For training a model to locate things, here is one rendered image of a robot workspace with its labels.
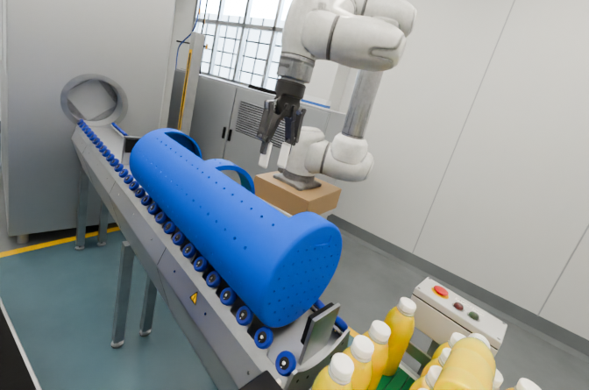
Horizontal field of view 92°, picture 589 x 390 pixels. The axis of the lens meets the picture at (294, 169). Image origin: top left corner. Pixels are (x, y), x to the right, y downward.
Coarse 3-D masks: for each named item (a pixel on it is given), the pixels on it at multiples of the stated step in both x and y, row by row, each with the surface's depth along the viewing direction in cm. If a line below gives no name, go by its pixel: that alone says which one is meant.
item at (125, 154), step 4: (124, 136) 146; (128, 136) 148; (132, 136) 150; (124, 140) 146; (128, 140) 146; (132, 140) 147; (136, 140) 148; (124, 144) 147; (128, 144) 146; (132, 144) 148; (124, 148) 147; (128, 148) 147; (124, 152) 148; (128, 152) 149; (124, 156) 149; (128, 156) 150; (124, 160) 149; (128, 160) 151; (124, 164) 150; (128, 164) 151
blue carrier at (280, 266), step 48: (144, 144) 110; (192, 144) 129; (192, 192) 82; (240, 192) 76; (192, 240) 81; (240, 240) 66; (288, 240) 61; (336, 240) 73; (240, 288) 64; (288, 288) 65
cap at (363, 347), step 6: (360, 336) 55; (354, 342) 53; (360, 342) 53; (366, 342) 54; (372, 342) 54; (354, 348) 53; (360, 348) 52; (366, 348) 52; (372, 348) 52; (360, 354) 52; (366, 354) 51; (372, 354) 52
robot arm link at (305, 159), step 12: (312, 132) 127; (300, 144) 127; (312, 144) 126; (324, 144) 128; (288, 156) 132; (300, 156) 128; (312, 156) 127; (288, 168) 132; (300, 168) 130; (312, 168) 129
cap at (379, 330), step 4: (376, 320) 60; (372, 324) 59; (376, 324) 59; (380, 324) 59; (384, 324) 59; (372, 328) 58; (376, 328) 58; (380, 328) 58; (384, 328) 58; (388, 328) 59; (372, 332) 58; (376, 332) 57; (380, 332) 57; (384, 332) 57; (388, 332) 57; (376, 336) 57; (380, 336) 57; (384, 336) 57; (388, 336) 57; (380, 340) 57; (384, 340) 57
